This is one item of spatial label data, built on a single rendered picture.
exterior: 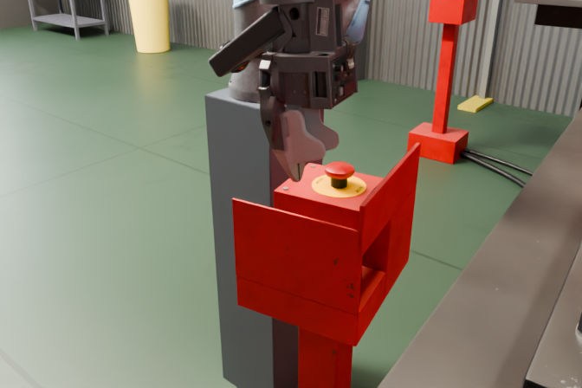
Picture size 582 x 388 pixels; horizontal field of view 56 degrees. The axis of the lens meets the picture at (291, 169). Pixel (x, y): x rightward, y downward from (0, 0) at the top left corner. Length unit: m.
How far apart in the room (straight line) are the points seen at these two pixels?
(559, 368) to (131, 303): 1.64
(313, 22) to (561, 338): 0.36
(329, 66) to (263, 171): 0.59
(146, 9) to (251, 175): 4.27
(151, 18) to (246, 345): 4.24
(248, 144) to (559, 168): 0.66
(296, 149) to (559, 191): 0.26
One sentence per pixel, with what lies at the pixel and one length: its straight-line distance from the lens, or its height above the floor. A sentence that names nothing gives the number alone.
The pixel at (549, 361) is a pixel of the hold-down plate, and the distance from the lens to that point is 0.30.
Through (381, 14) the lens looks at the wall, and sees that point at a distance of 4.24.
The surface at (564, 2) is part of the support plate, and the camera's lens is 0.90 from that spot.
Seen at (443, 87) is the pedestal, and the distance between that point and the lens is 2.84.
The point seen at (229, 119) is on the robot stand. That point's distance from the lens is 1.12.
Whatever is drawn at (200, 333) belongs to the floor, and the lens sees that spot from 1.70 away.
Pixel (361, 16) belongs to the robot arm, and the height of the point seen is 0.94.
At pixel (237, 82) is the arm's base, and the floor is 0.81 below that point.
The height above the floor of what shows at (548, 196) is 0.88.
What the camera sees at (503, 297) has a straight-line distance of 0.39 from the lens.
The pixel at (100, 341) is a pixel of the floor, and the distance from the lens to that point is 1.74.
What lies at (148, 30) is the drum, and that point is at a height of 0.21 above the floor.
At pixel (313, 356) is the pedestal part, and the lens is 0.80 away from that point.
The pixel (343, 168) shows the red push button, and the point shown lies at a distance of 0.71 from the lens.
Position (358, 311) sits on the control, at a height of 0.71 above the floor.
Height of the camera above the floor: 1.10
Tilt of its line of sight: 24 degrees down
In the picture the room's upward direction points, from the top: straight up
